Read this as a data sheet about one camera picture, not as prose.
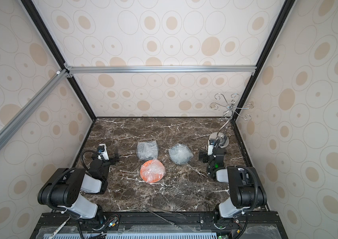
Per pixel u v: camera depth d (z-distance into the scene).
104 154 0.77
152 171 0.87
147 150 0.98
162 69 0.94
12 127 0.59
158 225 0.74
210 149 0.83
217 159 0.71
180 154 0.95
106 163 0.75
